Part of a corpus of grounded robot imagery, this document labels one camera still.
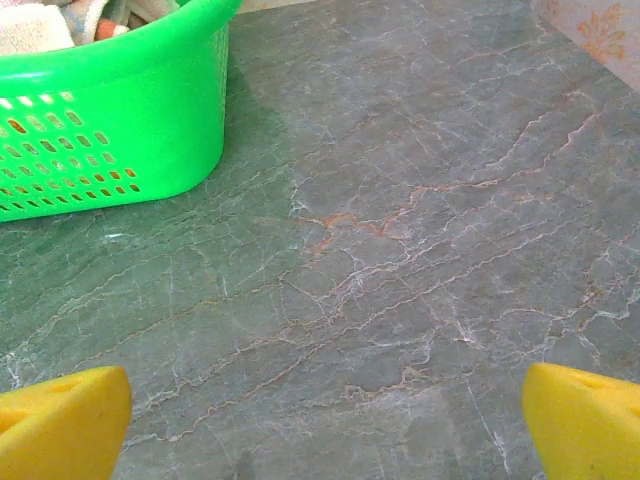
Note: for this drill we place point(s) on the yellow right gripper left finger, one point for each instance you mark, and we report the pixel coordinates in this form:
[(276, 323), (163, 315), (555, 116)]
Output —
[(60, 430)]

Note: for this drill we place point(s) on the white towel with orange flower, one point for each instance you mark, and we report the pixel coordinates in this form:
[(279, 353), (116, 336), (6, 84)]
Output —
[(30, 27)]

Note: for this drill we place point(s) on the orange and blue lettered towel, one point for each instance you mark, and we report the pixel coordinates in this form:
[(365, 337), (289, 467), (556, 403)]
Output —
[(87, 17)]

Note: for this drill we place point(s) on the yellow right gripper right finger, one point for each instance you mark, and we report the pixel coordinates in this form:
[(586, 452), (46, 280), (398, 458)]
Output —
[(585, 430)]

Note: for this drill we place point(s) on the green plastic basket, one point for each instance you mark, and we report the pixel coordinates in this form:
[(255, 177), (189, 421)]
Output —
[(150, 125)]

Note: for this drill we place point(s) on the orange towel with bunny print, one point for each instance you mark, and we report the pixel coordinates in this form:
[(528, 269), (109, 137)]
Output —
[(111, 28)]

